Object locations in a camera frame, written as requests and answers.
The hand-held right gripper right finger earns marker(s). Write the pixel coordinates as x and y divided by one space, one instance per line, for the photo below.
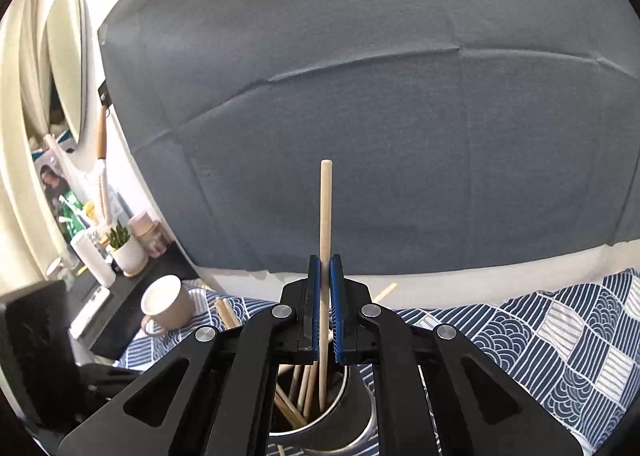
337 306

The grey backdrop cloth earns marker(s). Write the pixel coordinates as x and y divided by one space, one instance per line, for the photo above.
375 85

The round wall mirror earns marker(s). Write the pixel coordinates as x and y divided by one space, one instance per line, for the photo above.
67 60

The white cylindrical bottle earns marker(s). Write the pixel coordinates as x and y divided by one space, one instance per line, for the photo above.
92 258

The cream curtain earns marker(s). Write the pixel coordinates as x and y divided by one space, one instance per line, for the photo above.
20 110

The pile of wooden chopsticks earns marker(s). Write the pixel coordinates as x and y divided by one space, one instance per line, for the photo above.
300 388

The beige ceramic mug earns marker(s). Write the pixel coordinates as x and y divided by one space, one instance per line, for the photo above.
167 303

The small plant in white pot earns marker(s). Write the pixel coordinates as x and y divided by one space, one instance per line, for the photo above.
127 253

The black cylindrical utensil holder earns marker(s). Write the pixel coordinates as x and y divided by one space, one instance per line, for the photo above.
350 411

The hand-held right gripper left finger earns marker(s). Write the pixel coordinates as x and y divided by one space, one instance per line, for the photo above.
314 306

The single wooden chopstick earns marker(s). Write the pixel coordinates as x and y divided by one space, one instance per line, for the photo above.
325 216

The black side table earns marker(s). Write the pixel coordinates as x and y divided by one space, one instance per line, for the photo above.
125 301

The pink jar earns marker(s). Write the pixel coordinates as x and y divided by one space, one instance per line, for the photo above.
159 242
144 222

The white remote control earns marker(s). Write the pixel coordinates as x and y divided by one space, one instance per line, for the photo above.
90 312

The portrait photo print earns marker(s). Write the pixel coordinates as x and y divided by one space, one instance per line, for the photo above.
52 186

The blue white patterned tablecloth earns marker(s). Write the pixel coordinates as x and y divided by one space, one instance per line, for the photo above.
500 336

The black wall hook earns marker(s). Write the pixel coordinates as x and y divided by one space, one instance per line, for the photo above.
104 93

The green bottle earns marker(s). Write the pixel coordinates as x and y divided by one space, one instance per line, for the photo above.
75 216

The clear glass cup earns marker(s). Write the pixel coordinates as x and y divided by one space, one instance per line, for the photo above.
60 268

